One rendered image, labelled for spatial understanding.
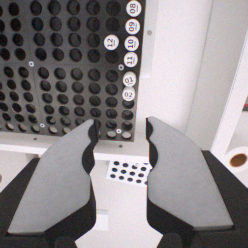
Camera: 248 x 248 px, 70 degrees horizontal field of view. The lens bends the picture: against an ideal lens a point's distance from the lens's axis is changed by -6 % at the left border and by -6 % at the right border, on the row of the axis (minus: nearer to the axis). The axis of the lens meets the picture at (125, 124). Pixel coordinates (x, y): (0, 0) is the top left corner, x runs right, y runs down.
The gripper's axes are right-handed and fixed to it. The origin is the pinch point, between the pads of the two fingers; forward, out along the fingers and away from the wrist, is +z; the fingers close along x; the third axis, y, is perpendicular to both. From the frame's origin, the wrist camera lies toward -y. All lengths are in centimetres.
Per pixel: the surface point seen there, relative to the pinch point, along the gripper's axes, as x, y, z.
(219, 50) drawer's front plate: 10.2, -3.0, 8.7
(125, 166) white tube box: -0.7, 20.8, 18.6
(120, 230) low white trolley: -4, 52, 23
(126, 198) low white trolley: -1.2, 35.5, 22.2
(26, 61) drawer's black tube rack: -9.7, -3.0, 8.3
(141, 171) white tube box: 2.6, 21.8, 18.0
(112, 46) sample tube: -0.6, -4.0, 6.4
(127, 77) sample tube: 0.6, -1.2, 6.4
